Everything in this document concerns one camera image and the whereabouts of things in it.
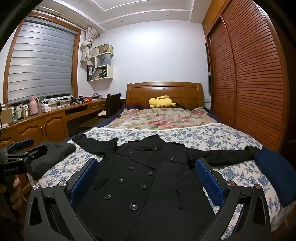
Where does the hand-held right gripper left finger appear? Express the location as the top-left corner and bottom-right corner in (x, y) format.
(24, 158), (100, 241)

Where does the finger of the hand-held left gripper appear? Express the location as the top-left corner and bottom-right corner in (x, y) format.
(20, 144), (48, 161)
(6, 138), (35, 155)

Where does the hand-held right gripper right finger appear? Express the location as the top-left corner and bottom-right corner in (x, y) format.
(195, 158), (271, 241)

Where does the black buttoned coat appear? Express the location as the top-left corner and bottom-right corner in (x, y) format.
(73, 134), (264, 241)

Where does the person's left hand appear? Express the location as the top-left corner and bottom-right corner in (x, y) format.
(9, 174), (23, 210)

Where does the dark grey folded garment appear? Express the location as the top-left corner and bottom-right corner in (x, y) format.
(27, 141), (77, 181)

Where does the wooden desk cabinet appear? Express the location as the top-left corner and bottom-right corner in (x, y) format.
(0, 98), (107, 149)

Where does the group of white bottles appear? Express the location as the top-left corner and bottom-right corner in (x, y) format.
(10, 104), (29, 119)

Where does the pink thermos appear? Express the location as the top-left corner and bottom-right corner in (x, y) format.
(29, 96), (39, 115)

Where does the black tool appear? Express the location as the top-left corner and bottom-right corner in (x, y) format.
(70, 95), (85, 106)

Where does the dark blue cloth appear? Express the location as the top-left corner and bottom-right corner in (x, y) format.
(254, 146), (295, 207)

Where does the pink floral quilt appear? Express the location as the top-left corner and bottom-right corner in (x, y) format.
(109, 107), (218, 130)

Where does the black chair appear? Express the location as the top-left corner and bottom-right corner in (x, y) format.
(98, 93), (122, 119)

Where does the grey window blind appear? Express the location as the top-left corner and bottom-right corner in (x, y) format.
(7, 20), (77, 105)

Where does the dark blue bedding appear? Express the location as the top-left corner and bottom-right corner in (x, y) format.
(120, 103), (151, 111)

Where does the yellow plush toy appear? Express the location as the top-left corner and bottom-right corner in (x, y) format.
(149, 95), (178, 109)

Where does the wooden headboard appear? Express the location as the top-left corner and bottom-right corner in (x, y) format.
(126, 82), (204, 109)

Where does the grey gift bag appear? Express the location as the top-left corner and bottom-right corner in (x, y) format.
(97, 54), (112, 66)

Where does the tied beige curtain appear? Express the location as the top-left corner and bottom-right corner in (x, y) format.
(80, 27), (101, 63)

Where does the wooden slatted wardrobe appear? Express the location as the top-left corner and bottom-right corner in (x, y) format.
(202, 0), (294, 153)

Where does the wooden window frame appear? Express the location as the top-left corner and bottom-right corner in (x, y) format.
(3, 11), (82, 106)

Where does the white wall shelf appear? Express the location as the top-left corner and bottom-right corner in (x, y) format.
(87, 43), (114, 81)

